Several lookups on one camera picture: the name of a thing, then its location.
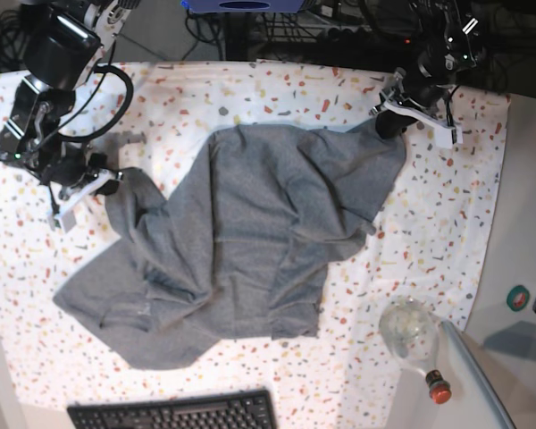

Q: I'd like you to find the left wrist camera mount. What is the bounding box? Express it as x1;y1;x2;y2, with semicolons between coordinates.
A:
370;76;464;149

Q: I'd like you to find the black keyboard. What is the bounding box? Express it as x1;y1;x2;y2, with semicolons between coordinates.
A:
67;390;278;429

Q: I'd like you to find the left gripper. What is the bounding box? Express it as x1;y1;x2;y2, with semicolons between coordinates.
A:
373;66;451;139

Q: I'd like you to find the green tape roll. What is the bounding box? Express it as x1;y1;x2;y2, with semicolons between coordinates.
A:
506;285;531;312

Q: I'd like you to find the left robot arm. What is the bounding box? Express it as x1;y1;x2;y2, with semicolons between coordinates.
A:
371;1;485;148

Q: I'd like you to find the metal wire rack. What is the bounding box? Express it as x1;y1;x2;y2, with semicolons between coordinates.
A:
250;1;372;44

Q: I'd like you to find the blue box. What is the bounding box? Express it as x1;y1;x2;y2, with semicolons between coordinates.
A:
180;0;312;13

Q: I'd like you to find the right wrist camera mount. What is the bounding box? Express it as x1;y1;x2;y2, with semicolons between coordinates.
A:
47;168;123;233

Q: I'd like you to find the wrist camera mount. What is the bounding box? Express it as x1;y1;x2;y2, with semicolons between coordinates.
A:
47;168;123;233
370;76;464;149

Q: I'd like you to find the grey t-shirt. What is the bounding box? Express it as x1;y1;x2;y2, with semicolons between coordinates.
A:
54;121;406;370

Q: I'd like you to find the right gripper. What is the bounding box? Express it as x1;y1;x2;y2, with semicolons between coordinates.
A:
35;142;121;199

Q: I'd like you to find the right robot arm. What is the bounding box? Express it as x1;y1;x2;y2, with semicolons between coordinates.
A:
0;1;139;201

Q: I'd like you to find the clear glass bottle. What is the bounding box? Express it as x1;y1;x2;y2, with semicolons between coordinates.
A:
379;296;452;405

